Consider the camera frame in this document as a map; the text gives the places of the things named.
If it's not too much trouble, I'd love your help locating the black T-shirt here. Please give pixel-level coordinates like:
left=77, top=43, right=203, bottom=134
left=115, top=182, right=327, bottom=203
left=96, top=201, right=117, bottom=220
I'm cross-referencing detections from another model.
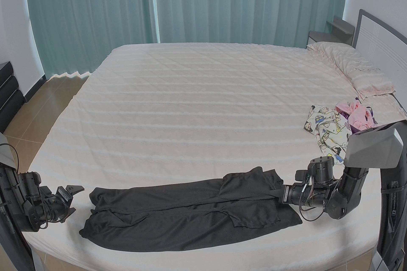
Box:
left=79, top=167, right=302, bottom=253

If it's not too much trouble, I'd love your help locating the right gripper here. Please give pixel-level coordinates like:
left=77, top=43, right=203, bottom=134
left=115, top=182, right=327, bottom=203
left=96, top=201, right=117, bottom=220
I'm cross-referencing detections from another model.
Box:
left=279, top=184, right=325, bottom=208

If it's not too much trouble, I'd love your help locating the black chest of drawers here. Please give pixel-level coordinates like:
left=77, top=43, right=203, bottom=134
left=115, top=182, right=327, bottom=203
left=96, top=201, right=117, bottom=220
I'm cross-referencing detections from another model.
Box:
left=0, top=62, right=25, bottom=134

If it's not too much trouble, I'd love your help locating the grey bedside table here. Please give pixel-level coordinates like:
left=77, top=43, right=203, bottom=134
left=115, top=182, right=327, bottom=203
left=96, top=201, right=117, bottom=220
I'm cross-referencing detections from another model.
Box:
left=308, top=16, right=355, bottom=48

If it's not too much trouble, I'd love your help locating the black cable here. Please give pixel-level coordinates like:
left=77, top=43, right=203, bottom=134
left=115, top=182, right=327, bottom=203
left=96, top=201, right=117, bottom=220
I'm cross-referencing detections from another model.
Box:
left=0, top=143, right=20, bottom=169
left=300, top=199, right=325, bottom=222

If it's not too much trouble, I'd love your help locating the pink garment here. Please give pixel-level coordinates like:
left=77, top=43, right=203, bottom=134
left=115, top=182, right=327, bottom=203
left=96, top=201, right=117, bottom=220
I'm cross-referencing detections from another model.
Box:
left=335, top=100, right=377, bottom=130

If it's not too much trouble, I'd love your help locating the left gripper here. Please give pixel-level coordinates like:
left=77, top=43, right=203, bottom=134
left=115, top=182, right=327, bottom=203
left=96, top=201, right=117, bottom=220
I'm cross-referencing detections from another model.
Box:
left=40, top=185, right=85, bottom=223

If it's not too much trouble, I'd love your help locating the bed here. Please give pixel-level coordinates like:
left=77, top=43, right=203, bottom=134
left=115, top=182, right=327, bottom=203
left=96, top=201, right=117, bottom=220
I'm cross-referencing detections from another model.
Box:
left=21, top=9, right=407, bottom=271

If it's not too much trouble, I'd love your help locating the purple garment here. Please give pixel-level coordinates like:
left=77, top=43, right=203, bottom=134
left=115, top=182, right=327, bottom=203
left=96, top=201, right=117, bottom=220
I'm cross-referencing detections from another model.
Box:
left=348, top=106, right=379, bottom=134

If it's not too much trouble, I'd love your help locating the pale pink pillow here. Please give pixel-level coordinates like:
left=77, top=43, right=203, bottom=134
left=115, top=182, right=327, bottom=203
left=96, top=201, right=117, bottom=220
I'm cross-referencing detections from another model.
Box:
left=307, top=41, right=396, bottom=100

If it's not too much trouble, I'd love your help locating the white printed garment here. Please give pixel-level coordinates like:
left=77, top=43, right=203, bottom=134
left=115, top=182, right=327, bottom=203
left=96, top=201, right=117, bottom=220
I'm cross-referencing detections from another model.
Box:
left=305, top=105, right=350, bottom=165

